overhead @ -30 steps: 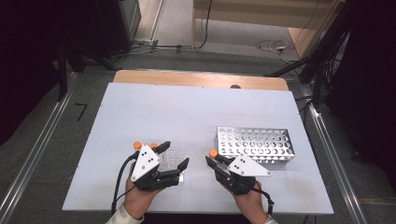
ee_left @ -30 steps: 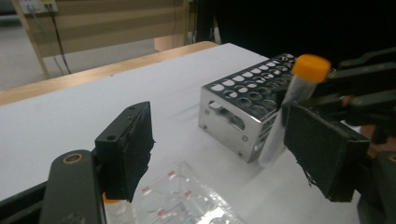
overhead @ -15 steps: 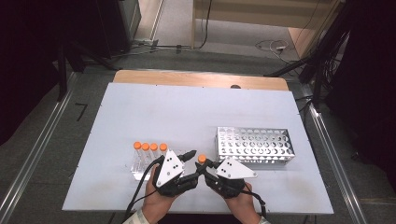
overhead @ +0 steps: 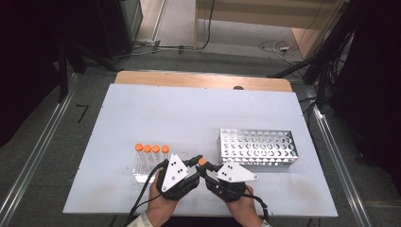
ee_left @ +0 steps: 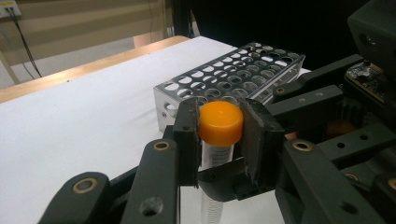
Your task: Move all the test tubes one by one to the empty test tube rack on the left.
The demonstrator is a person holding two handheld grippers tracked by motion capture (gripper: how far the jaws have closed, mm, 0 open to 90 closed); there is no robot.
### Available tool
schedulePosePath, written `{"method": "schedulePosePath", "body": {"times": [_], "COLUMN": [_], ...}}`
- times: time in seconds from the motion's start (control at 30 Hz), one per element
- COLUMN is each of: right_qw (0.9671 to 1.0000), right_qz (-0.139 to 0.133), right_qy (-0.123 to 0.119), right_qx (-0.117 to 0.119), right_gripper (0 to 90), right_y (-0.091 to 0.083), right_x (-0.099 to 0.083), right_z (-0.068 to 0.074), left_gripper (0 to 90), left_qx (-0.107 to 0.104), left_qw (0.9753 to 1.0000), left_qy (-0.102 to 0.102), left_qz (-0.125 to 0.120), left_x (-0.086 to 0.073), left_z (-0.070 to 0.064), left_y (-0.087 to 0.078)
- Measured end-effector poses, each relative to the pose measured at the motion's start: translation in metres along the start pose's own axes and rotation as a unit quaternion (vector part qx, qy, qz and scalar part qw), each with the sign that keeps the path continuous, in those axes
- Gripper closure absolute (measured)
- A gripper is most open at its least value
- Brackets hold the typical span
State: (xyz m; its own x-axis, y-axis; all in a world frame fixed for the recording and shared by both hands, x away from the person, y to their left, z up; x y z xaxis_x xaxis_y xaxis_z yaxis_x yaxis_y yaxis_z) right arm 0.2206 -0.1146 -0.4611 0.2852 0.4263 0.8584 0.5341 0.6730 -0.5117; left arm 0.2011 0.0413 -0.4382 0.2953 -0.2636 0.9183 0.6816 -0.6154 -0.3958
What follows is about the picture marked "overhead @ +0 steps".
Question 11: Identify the clear acrylic tube rack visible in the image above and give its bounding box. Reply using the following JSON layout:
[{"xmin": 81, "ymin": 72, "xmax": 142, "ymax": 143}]
[{"xmin": 131, "ymin": 150, "xmax": 190, "ymax": 184}]

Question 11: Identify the person's right hand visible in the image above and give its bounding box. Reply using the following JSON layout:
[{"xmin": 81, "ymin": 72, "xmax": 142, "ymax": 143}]
[{"xmin": 225, "ymin": 185, "xmax": 263, "ymax": 227}]

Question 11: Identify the black hanging cable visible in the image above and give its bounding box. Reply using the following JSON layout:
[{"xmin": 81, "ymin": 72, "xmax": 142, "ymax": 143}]
[{"xmin": 200, "ymin": 0, "xmax": 217, "ymax": 51}]

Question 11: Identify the hand-held gripper black cable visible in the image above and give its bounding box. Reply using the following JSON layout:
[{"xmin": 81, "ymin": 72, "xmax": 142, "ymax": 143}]
[
  {"xmin": 241, "ymin": 192, "xmax": 271, "ymax": 223},
  {"xmin": 125, "ymin": 160, "xmax": 168, "ymax": 227}
]

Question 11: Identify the right hand-held gripper black cable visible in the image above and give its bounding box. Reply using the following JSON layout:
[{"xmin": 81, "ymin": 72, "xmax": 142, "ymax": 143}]
[{"xmin": 241, "ymin": 192, "xmax": 271, "ymax": 223}]

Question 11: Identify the black curtain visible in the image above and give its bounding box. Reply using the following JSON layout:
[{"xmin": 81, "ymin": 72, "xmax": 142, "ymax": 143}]
[
  {"xmin": 0, "ymin": 0, "xmax": 121, "ymax": 148},
  {"xmin": 327, "ymin": 0, "xmax": 401, "ymax": 183}
]

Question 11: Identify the white cable with plug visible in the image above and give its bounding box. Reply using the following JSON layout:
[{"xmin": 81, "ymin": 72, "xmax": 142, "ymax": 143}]
[{"xmin": 258, "ymin": 40, "xmax": 292, "ymax": 57}]

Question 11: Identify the black floor cable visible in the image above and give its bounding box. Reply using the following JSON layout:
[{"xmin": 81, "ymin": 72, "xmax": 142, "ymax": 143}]
[{"xmin": 113, "ymin": 39, "xmax": 195, "ymax": 61}]

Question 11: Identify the left hand-held gripper black cable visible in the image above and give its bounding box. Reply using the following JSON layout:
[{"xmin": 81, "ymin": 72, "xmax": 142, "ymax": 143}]
[{"xmin": 125, "ymin": 160, "xmax": 168, "ymax": 227}]

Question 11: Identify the aluminium floor rail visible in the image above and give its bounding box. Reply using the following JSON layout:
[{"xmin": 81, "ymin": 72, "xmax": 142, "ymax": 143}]
[
  {"xmin": 0, "ymin": 72, "xmax": 81, "ymax": 221},
  {"xmin": 306, "ymin": 102, "xmax": 375, "ymax": 227}
]

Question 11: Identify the black metal stand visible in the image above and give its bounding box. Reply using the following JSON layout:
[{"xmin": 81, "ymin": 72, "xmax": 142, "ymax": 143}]
[{"xmin": 56, "ymin": 41, "xmax": 122, "ymax": 103}]

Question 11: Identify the bundle of black cables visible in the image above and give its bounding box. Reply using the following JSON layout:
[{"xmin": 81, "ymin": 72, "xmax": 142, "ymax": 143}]
[{"xmin": 268, "ymin": 3, "xmax": 357, "ymax": 110}]

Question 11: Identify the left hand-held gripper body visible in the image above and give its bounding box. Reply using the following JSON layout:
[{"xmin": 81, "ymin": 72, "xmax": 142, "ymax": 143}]
[{"xmin": 155, "ymin": 152, "xmax": 201, "ymax": 201}]

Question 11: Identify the person's left hand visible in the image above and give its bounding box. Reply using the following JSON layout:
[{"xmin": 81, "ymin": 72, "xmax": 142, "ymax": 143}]
[{"xmin": 146, "ymin": 168, "xmax": 180, "ymax": 227}]

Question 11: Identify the grey cabinet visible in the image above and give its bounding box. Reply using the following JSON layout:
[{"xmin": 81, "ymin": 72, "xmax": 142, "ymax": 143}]
[{"xmin": 119, "ymin": 0, "xmax": 144, "ymax": 44}]

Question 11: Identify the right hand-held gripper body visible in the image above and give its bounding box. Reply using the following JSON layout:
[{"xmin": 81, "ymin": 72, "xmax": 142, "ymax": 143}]
[{"xmin": 209, "ymin": 159, "xmax": 259, "ymax": 202}]

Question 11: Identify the perforated metal tube rack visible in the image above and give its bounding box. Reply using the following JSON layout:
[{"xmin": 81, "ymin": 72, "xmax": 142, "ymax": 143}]
[{"xmin": 218, "ymin": 127, "xmax": 300, "ymax": 167}]

